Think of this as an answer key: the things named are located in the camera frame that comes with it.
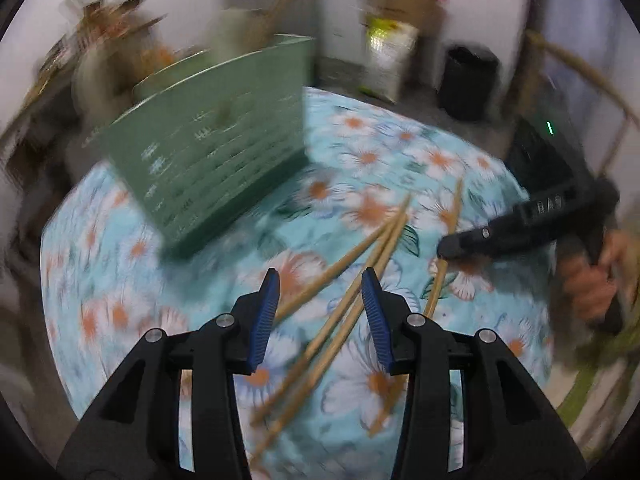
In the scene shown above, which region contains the brown cardboard box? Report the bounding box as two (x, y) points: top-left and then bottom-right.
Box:
(360, 0), (447, 48)

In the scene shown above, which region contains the bamboo chopstick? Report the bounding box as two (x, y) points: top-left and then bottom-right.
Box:
(249, 211), (408, 426)
(246, 230), (401, 466)
(272, 195), (413, 322)
(369, 178), (464, 436)

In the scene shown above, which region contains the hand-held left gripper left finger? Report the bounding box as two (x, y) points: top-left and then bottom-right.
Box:
(57, 267), (281, 480)

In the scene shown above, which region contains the blue floral tablecloth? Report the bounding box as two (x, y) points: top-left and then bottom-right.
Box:
(40, 87), (556, 480)

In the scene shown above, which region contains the green plastic utensil holder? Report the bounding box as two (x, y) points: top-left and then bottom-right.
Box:
(100, 34), (321, 260)

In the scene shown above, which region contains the black trash bin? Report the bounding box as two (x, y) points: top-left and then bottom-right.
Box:
(440, 45), (501, 122)

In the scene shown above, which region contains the white and yellow rice bag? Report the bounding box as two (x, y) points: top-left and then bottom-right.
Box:
(359, 17), (420, 103)

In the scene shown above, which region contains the light wooden chair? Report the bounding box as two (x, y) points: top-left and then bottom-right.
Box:
(520, 30), (640, 176)

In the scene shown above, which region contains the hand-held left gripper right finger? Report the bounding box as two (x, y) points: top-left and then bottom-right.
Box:
(361, 266), (586, 480)

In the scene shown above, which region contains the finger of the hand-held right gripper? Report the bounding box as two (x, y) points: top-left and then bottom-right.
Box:
(437, 224), (497, 263)

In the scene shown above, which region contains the person's right hand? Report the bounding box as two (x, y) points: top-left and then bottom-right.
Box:
(560, 232), (640, 326)

